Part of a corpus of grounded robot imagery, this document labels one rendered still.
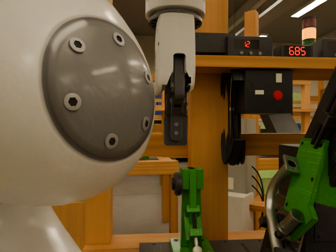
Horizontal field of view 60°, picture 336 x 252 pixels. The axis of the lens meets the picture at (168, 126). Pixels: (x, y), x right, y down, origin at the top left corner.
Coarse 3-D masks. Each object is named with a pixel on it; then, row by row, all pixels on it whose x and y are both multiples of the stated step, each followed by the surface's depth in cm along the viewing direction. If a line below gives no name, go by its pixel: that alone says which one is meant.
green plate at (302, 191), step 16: (304, 144) 81; (320, 144) 74; (304, 160) 79; (320, 160) 72; (304, 176) 77; (320, 176) 72; (288, 192) 82; (304, 192) 75; (320, 192) 73; (288, 208) 80
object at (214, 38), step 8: (200, 32) 101; (208, 32) 101; (200, 40) 100; (208, 40) 101; (216, 40) 101; (224, 40) 101; (200, 48) 100; (208, 48) 101; (216, 48) 101; (224, 48) 101
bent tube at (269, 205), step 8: (288, 160) 82; (296, 160) 82; (280, 168) 83; (288, 168) 79; (296, 168) 80; (280, 176) 83; (272, 184) 86; (280, 184) 86; (272, 192) 86; (272, 200) 86; (264, 208) 87; (272, 208) 85; (272, 216) 83; (272, 224) 81; (272, 232) 79; (272, 240) 78; (280, 240) 77; (272, 248) 76
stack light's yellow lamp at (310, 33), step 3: (309, 27) 113; (312, 27) 113; (303, 30) 115; (306, 30) 114; (309, 30) 113; (312, 30) 113; (315, 30) 114; (303, 33) 115; (306, 33) 114; (309, 33) 113; (312, 33) 113; (315, 33) 114; (303, 36) 115; (306, 36) 114; (309, 36) 113; (312, 36) 113; (315, 36) 114; (303, 39) 115; (315, 39) 114
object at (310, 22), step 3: (303, 18) 115; (306, 18) 114; (309, 18) 113; (312, 18) 113; (315, 18) 115; (303, 21) 115; (306, 21) 114; (309, 21) 113; (312, 21) 113; (315, 21) 114; (303, 24) 115; (306, 24) 114; (309, 24) 113; (312, 24) 113; (315, 24) 114; (303, 27) 115; (306, 27) 114; (315, 27) 114
